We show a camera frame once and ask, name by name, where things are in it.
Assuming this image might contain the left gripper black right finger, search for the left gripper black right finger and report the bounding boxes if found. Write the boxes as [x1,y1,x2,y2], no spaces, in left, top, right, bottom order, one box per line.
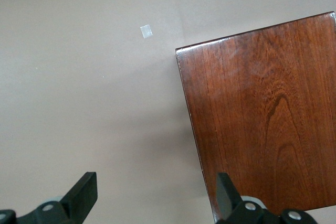
[215,172,320,224]

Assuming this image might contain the dark wooden drawer cabinet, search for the dark wooden drawer cabinet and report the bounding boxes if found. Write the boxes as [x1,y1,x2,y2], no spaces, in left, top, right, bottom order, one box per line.
[175,10,336,224]

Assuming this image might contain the small clear tape piece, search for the small clear tape piece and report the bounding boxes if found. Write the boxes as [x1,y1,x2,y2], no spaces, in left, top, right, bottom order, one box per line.
[140,24,153,39]

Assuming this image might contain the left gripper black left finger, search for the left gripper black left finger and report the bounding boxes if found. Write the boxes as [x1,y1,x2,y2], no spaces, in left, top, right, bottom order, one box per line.
[0,171,98,224]

